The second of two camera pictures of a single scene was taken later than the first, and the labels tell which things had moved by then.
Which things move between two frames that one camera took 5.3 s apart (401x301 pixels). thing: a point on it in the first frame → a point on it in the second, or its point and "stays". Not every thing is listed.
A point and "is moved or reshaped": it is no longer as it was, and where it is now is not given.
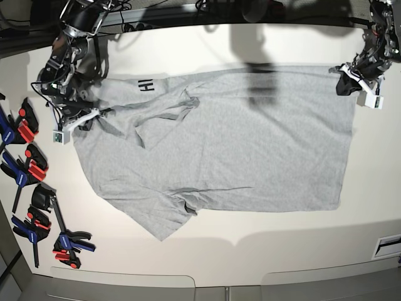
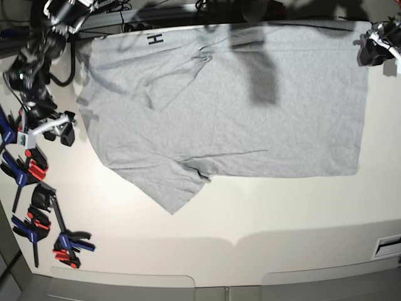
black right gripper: x=365 y=68 → x=388 y=33
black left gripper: x=75 y=112 → x=44 y=117
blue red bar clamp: x=70 y=242 stays
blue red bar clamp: x=33 y=169 stays
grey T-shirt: x=168 y=148 is moved or reshaped
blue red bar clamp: x=33 y=229 stays
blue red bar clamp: x=24 y=128 stays
